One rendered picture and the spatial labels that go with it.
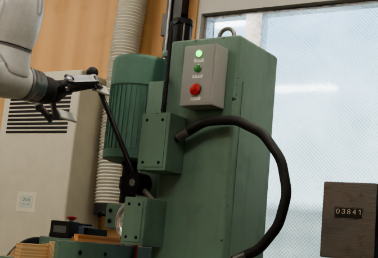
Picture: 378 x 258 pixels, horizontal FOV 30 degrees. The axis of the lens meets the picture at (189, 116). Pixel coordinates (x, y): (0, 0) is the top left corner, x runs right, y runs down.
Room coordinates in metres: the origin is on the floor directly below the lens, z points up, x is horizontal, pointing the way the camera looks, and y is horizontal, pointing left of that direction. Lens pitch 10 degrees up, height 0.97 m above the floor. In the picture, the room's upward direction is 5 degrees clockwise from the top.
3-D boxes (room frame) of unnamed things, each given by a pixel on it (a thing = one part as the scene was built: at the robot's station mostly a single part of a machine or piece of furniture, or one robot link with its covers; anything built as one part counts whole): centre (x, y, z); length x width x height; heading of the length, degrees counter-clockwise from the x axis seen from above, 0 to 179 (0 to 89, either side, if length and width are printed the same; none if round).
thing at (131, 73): (2.07, 0.15, 1.35); 0.18 x 0.18 x 0.31
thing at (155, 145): (1.82, 0.06, 1.23); 0.09 x 0.08 x 0.15; 56
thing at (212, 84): (1.77, -0.03, 1.40); 0.10 x 0.06 x 0.16; 56
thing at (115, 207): (2.06, 0.14, 1.03); 0.14 x 0.07 x 0.09; 56
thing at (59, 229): (2.17, 0.32, 0.99); 0.13 x 0.11 x 0.06; 146
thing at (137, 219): (1.84, 0.09, 1.02); 0.09 x 0.07 x 0.12; 146
